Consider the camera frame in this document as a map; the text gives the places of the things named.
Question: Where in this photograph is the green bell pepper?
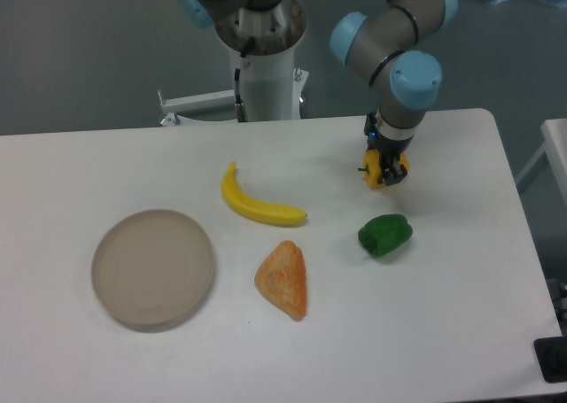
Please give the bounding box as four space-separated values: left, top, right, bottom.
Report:
358 213 413 258

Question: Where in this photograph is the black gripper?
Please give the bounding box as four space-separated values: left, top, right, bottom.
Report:
363 112 416 186

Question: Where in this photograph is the black device at table edge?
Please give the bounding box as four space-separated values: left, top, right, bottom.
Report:
533 337 567 384

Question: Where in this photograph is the orange triangular pastry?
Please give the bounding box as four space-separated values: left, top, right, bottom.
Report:
254 240 307 322

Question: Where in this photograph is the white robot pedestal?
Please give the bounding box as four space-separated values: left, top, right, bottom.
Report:
159 0 308 127

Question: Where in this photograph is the white side table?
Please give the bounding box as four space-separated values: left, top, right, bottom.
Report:
514 118 566 200

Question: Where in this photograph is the yellow bell pepper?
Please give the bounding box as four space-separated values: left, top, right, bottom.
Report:
358 150 388 190

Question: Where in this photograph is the beige round plate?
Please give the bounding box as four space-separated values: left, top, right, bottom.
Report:
90 209 216 333

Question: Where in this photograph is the yellow banana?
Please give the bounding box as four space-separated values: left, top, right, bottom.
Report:
221 162 307 227

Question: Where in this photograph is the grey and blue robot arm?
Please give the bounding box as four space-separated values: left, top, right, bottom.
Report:
177 0 458 189

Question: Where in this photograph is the black base cable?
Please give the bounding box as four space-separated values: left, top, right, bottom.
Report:
233 35 256 123

